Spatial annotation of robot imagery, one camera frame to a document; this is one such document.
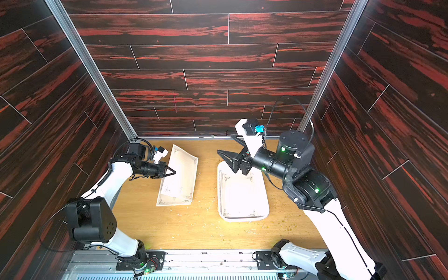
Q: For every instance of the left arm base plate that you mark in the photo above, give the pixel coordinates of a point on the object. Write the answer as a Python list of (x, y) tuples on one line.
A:
[(151, 261)]

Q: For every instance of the white plastic storage tray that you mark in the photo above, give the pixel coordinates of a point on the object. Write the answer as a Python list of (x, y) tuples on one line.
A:
[(262, 205)]

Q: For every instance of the left aluminium frame post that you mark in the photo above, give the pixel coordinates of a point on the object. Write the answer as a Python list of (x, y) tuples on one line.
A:
[(63, 19)]

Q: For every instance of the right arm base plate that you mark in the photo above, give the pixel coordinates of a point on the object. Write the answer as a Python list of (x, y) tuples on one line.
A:
[(264, 261)]

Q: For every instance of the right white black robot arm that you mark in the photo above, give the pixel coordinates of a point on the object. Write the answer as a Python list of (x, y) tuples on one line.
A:
[(314, 194)]

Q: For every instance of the aluminium frame post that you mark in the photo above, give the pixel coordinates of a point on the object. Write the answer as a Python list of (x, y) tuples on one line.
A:
[(63, 19), (340, 45)]

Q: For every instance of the front aluminium rail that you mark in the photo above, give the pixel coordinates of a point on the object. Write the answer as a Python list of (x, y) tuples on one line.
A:
[(183, 265)]

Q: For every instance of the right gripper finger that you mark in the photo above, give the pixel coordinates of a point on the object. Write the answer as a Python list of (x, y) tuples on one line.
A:
[(232, 159), (237, 138)]

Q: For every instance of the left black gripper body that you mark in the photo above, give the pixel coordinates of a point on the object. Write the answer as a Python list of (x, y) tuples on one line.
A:
[(154, 171)]

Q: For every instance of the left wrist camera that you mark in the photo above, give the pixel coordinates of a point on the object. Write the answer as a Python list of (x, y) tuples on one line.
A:
[(158, 154)]

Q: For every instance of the ornate stationery paper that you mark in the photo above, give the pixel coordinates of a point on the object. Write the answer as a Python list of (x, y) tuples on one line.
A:
[(181, 184), (164, 200)]

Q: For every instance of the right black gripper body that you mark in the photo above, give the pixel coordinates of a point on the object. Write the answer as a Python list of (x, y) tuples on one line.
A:
[(243, 161)]

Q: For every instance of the right aluminium frame post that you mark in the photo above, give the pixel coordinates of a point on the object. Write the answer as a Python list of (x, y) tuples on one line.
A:
[(340, 45)]

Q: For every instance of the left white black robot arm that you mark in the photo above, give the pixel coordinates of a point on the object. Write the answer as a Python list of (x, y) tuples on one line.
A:
[(90, 218)]

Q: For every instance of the stationery paper in tray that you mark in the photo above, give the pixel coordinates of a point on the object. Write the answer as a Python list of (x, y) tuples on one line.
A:
[(237, 196)]

